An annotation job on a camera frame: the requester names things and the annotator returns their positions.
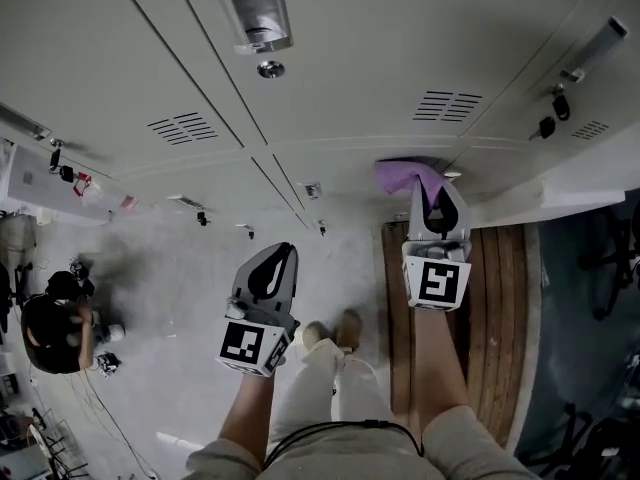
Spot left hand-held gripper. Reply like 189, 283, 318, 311
214, 240, 302, 380

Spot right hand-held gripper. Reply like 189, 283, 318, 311
401, 173, 474, 314

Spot purple cloth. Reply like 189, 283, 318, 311
374, 160, 447, 219

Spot grey metal locker cabinet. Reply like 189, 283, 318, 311
0, 0, 640, 242

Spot person's right forearm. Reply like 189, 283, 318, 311
408, 307, 472, 442

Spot person's left forearm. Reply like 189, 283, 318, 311
217, 371, 281, 469

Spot person's left shoe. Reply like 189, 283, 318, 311
302, 320, 332, 350

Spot person's shoe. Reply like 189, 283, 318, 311
334, 309, 364, 353
302, 320, 332, 350

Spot person's right shoe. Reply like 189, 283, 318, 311
334, 309, 364, 353

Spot wooden platform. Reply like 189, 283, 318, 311
381, 220, 530, 450

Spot person's beige trousers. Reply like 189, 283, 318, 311
269, 336, 397, 439

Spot small electronic device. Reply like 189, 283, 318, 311
94, 351, 122, 379

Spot black office chair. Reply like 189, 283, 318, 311
517, 401, 640, 480
578, 202, 640, 322

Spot red label water bottles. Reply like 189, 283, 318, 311
72, 170, 140, 213

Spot person's grey t-shirt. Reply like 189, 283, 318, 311
182, 405, 544, 480

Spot white cardboard box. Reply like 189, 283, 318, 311
0, 140, 114, 228

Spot black cable with connector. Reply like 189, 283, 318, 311
261, 417, 427, 472

